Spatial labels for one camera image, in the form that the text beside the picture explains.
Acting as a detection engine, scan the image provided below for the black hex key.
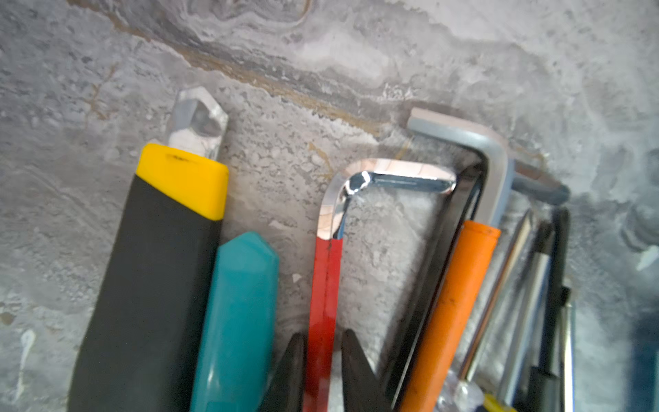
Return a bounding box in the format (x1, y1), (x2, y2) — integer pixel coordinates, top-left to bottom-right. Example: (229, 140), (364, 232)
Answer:
(382, 164), (483, 409)

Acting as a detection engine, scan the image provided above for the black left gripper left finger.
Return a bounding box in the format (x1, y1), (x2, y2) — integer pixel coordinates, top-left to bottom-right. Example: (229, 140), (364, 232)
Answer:
(257, 332), (307, 412)

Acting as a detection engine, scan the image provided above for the teal handled tool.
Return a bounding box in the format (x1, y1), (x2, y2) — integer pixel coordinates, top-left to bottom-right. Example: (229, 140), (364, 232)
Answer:
(190, 232), (280, 411)

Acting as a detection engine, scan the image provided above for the red hex key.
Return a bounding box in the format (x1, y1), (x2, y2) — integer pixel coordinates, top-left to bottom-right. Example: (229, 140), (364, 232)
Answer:
(302, 158), (458, 411)

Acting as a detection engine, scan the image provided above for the orange hex key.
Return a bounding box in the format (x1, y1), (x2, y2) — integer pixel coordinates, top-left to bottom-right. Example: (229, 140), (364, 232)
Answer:
(399, 107), (515, 411)

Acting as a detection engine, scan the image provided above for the black yellow utility knife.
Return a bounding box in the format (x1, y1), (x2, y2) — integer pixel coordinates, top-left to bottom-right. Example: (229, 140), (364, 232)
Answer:
(68, 87), (229, 411)

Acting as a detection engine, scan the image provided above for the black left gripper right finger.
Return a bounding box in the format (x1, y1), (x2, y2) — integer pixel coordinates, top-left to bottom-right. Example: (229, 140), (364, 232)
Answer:
(342, 330), (392, 412)

